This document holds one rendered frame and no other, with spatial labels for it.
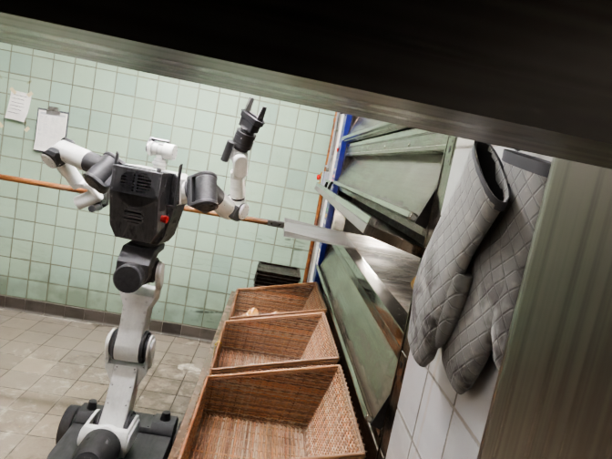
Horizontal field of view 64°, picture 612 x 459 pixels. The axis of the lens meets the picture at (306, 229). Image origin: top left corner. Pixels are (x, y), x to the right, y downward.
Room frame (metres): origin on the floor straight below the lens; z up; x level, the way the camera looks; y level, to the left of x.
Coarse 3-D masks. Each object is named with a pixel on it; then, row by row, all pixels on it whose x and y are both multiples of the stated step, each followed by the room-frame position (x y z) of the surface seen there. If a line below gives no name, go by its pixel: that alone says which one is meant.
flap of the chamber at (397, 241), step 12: (324, 192) 2.32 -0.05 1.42; (336, 204) 1.78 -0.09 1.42; (348, 216) 1.45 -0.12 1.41; (372, 216) 1.84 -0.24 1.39; (360, 228) 1.22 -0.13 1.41; (372, 228) 1.16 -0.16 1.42; (384, 228) 1.34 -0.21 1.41; (384, 240) 1.17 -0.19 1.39; (396, 240) 1.17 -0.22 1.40; (408, 240) 1.21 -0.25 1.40; (408, 252) 1.17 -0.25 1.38; (420, 252) 1.17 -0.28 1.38
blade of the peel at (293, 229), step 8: (288, 224) 2.80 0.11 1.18; (296, 224) 2.87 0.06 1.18; (304, 224) 2.90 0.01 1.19; (288, 232) 2.35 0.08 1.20; (296, 232) 2.53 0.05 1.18; (304, 232) 2.58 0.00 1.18; (312, 232) 2.64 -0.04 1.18; (320, 232) 2.69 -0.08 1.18; (328, 232) 2.76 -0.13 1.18; (336, 232) 2.82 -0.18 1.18; (312, 240) 2.36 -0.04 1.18; (320, 240) 2.36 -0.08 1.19; (328, 240) 2.44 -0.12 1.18; (336, 240) 2.49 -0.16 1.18; (344, 240) 2.55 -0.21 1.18
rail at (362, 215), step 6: (318, 186) 2.76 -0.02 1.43; (324, 186) 2.59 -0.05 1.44; (330, 192) 2.11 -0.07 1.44; (336, 198) 1.85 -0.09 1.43; (342, 198) 1.77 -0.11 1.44; (342, 204) 1.64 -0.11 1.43; (348, 204) 1.54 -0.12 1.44; (354, 210) 1.39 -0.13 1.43; (360, 210) 1.31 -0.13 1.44; (360, 216) 1.28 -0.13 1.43; (366, 216) 1.20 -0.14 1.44; (366, 222) 1.18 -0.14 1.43; (372, 222) 1.16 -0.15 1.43
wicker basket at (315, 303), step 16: (240, 288) 2.87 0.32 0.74; (256, 288) 2.88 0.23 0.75; (272, 288) 2.89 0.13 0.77; (304, 288) 2.91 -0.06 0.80; (240, 304) 2.87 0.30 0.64; (256, 304) 2.89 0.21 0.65; (272, 304) 2.90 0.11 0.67; (288, 304) 2.90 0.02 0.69; (304, 304) 2.91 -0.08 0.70; (320, 304) 2.53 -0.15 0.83; (304, 320) 2.37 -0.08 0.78; (240, 336) 2.34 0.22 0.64; (304, 336) 2.37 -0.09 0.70
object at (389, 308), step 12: (348, 252) 2.21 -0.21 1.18; (348, 264) 2.13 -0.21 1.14; (360, 264) 1.97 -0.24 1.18; (360, 276) 1.82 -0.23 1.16; (372, 276) 1.78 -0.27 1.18; (372, 288) 1.59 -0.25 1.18; (384, 288) 1.62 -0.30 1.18; (372, 300) 1.55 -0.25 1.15; (384, 300) 1.46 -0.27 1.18; (396, 300) 1.49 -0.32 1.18; (384, 312) 1.38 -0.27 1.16; (396, 312) 1.34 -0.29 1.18; (396, 324) 1.24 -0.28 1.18; (396, 336) 1.22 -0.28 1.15
